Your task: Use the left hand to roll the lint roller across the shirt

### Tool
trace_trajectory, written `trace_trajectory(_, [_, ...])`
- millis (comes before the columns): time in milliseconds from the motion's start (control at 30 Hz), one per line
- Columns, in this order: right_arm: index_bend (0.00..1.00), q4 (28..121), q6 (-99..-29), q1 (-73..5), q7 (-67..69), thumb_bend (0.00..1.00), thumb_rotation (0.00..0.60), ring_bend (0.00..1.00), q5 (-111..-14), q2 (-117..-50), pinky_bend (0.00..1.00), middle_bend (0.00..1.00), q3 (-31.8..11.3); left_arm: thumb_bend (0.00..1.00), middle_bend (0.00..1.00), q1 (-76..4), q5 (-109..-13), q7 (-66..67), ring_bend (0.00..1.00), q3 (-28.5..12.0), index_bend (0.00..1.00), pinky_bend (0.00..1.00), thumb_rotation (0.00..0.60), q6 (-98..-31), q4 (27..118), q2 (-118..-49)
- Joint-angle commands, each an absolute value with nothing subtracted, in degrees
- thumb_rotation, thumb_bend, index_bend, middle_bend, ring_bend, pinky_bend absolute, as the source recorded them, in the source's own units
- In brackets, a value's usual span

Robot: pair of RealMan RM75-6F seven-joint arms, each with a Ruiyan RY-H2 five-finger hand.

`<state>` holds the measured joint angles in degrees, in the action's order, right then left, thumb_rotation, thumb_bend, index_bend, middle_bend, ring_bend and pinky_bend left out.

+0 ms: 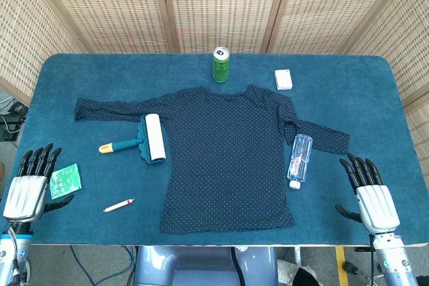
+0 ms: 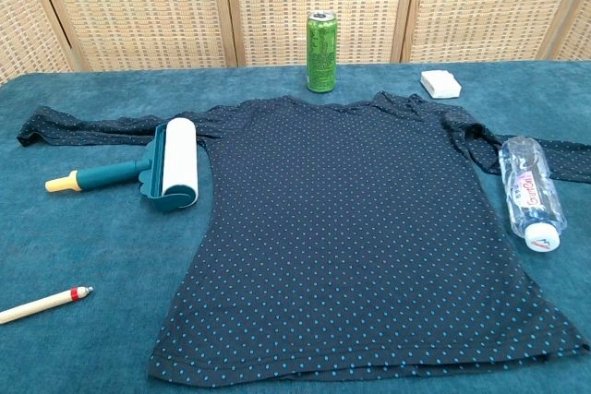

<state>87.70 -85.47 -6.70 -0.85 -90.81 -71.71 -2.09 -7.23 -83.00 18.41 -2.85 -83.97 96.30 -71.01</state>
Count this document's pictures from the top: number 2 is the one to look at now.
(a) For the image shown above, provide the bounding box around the teal table cover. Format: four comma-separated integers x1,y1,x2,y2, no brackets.
0,60,591,394

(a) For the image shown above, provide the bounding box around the clear plastic water bottle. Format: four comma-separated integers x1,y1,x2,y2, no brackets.
498,135,569,254

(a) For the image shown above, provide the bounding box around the green drink can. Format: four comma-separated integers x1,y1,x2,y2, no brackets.
306,10,337,94

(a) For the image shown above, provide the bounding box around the dark blue polka dot shirt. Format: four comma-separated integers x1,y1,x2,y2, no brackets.
17,90,591,384

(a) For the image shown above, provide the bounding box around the small white box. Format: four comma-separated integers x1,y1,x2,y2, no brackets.
419,69,463,100

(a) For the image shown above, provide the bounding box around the wooden pen with red band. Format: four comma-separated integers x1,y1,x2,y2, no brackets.
0,285,94,326

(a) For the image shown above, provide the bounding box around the teal white lint roller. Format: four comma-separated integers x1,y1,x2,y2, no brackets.
44,117,200,213

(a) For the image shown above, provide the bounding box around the woven wicker folding screen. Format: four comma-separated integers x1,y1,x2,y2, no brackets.
0,0,591,87

